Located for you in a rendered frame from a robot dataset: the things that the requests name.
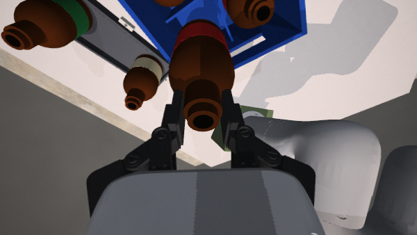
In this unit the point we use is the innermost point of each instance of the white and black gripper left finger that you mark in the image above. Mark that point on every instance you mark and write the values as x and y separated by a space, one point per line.
157 153

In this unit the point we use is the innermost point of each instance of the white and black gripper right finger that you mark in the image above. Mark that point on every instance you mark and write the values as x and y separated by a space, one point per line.
248 151

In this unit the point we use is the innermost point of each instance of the blue crate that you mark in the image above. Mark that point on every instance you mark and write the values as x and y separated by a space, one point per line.
155 22

